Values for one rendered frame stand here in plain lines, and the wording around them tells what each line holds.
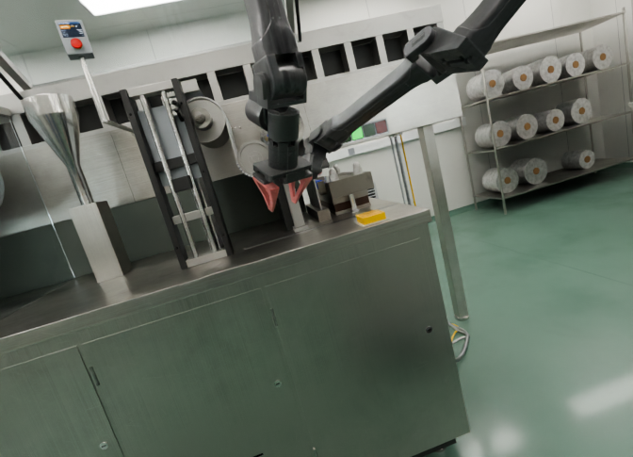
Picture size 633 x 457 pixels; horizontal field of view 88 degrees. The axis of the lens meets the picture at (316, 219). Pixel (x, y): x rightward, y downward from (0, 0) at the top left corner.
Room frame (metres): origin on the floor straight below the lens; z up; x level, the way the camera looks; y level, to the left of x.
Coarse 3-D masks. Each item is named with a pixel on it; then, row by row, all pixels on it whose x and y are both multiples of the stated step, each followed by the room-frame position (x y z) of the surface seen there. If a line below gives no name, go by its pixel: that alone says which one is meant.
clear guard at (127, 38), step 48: (0, 0) 1.19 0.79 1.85; (48, 0) 1.23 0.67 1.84; (96, 0) 1.27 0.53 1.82; (144, 0) 1.31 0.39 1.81; (192, 0) 1.35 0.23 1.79; (240, 0) 1.40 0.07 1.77; (0, 48) 1.29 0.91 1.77; (48, 48) 1.33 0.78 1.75; (96, 48) 1.38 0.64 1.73; (144, 48) 1.43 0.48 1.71; (192, 48) 1.48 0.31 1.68
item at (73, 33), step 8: (56, 24) 1.10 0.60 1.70; (64, 24) 1.11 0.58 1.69; (72, 24) 1.12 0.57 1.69; (80, 24) 1.13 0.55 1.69; (64, 32) 1.11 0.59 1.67; (72, 32) 1.12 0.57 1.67; (80, 32) 1.13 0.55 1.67; (64, 40) 1.10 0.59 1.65; (72, 40) 1.10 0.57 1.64; (80, 40) 1.12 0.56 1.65; (88, 40) 1.13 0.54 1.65; (72, 48) 1.11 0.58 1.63; (80, 48) 1.12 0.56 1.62; (88, 48) 1.13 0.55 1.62; (72, 56) 1.12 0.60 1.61; (88, 56) 1.14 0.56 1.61
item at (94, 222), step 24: (48, 120) 1.12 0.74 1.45; (72, 120) 1.17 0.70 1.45; (48, 144) 1.15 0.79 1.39; (72, 144) 1.17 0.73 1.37; (72, 168) 1.17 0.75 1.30; (72, 216) 1.13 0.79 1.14; (96, 216) 1.14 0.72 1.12; (96, 240) 1.14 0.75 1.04; (120, 240) 1.22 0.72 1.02; (96, 264) 1.14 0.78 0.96; (120, 264) 1.15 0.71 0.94
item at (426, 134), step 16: (432, 128) 1.78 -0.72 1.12; (432, 144) 1.77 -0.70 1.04; (432, 160) 1.77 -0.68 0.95; (432, 176) 1.77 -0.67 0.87; (432, 192) 1.79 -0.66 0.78; (448, 224) 1.77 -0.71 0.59; (448, 240) 1.77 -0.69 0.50; (448, 256) 1.77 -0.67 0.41; (448, 272) 1.79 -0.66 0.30; (464, 304) 1.78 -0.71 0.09
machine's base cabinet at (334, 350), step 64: (320, 256) 0.92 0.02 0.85; (384, 256) 0.94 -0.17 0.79; (128, 320) 0.84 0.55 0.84; (192, 320) 0.86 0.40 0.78; (256, 320) 0.88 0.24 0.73; (320, 320) 0.91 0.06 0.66; (384, 320) 0.93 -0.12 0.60; (0, 384) 0.79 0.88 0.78; (64, 384) 0.81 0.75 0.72; (128, 384) 0.83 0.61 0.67; (192, 384) 0.85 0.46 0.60; (256, 384) 0.87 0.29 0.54; (320, 384) 0.90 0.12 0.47; (384, 384) 0.93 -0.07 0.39; (448, 384) 0.95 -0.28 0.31; (0, 448) 0.78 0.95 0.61; (64, 448) 0.80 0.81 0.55; (128, 448) 0.82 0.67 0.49; (192, 448) 0.84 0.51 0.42; (256, 448) 0.87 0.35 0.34; (320, 448) 0.89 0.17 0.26; (384, 448) 0.92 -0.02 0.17
